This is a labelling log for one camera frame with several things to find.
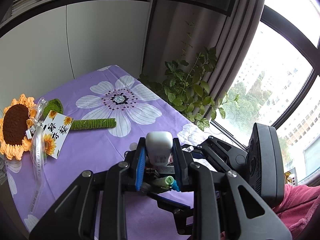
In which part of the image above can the yellow printed box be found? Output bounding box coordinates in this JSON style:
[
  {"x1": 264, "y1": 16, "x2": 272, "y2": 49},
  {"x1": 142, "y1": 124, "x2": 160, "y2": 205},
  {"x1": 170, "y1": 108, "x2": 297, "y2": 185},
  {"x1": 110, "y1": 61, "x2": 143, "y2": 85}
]
[{"x1": 284, "y1": 171, "x2": 298, "y2": 186}]

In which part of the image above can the gray pink curtain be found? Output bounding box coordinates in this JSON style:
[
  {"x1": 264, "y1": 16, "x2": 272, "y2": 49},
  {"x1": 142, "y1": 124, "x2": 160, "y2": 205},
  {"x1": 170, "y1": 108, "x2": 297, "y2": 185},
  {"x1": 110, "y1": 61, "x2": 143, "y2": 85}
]
[{"x1": 141, "y1": 0, "x2": 266, "y2": 101}]

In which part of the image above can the green capped pen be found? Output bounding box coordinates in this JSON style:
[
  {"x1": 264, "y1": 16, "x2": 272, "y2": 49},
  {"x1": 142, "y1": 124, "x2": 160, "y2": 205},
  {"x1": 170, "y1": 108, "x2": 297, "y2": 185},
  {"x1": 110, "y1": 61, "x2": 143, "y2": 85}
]
[{"x1": 152, "y1": 176, "x2": 175, "y2": 188}]

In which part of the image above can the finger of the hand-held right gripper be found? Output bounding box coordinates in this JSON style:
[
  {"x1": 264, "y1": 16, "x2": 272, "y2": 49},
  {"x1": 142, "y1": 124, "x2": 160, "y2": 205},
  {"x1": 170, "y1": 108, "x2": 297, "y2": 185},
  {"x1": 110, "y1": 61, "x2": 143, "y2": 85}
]
[
  {"x1": 180, "y1": 135, "x2": 249, "y2": 178},
  {"x1": 147, "y1": 191, "x2": 195, "y2": 234}
]

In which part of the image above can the white bookcase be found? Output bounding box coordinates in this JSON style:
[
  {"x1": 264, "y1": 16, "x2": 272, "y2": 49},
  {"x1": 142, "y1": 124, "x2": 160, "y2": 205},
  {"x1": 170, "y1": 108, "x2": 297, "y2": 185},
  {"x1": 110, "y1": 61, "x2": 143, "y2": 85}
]
[{"x1": 0, "y1": 0, "x2": 153, "y2": 105}]

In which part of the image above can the sunflower printed card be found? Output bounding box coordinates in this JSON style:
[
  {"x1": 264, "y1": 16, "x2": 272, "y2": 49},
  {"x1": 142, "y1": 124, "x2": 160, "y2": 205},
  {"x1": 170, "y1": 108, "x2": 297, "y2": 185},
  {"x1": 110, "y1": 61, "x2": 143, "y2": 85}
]
[{"x1": 42, "y1": 110, "x2": 75, "y2": 159}]

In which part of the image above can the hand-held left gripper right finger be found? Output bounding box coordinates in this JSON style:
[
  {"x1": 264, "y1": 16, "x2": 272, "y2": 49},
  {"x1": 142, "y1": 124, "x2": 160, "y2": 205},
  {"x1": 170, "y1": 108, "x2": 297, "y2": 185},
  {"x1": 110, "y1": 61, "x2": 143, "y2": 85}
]
[{"x1": 172, "y1": 137, "x2": 293, "y2": 240}]

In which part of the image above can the crochet sunflower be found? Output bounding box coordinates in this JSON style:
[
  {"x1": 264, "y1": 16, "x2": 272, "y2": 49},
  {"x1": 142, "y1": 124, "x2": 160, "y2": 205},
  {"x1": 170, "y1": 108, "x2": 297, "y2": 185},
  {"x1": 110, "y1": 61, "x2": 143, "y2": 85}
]
[{"x1": 0, "y1": 94, "x2": 117, "y2": 161}]

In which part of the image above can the black window frame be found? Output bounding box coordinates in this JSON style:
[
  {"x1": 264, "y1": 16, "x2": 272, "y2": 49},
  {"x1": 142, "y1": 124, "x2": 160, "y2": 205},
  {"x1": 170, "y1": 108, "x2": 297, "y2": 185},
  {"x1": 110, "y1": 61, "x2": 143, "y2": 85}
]
[{"x1": 210, "y1": 4, "x2": 320, "y2": 152}]

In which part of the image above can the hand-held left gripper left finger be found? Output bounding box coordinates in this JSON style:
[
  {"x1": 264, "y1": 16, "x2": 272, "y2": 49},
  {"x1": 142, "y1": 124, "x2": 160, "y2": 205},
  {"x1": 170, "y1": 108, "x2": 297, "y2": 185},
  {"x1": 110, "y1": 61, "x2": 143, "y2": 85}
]
[{"x1": 29, "y1": 137, "x2": 148, "y2": 240}]

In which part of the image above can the white eraser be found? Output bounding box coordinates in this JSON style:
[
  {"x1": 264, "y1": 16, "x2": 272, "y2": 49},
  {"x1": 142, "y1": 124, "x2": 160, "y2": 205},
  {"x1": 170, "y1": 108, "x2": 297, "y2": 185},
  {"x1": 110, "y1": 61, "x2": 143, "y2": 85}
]
[{"x1": 145, "y1": 131, "x2": 174, "y2": 167}]

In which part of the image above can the green potted plant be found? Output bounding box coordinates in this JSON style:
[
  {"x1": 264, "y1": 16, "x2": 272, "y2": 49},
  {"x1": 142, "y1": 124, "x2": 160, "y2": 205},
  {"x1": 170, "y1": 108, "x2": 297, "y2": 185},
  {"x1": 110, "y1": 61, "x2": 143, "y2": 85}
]
[{"x1": 138, "y1": 22, "x2": 241, "y2": 132}]

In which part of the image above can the purple floral tablecloth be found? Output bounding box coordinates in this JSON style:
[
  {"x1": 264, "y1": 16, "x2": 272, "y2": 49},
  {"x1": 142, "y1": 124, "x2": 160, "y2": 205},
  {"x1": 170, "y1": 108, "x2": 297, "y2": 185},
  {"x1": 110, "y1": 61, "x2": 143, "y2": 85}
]
[{"x1": 5, "y1": 65, "x2": 218, "y2": 240}]

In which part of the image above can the translucent printed ribbon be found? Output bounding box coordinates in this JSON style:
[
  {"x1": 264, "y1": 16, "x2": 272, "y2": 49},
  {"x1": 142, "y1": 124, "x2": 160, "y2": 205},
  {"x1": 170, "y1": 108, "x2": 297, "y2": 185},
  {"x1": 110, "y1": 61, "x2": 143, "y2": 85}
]
[{"x1": 26, "y1": 96, "x2": 50, "y2": 213}]

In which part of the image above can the person's right forearm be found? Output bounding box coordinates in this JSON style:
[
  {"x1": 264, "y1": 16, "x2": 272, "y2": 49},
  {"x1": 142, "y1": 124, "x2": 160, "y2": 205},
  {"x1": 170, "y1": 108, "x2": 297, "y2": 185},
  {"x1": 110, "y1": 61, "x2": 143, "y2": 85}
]
[{"x1": 272, "y1": 184, "x2": 320, "y2": 240}]

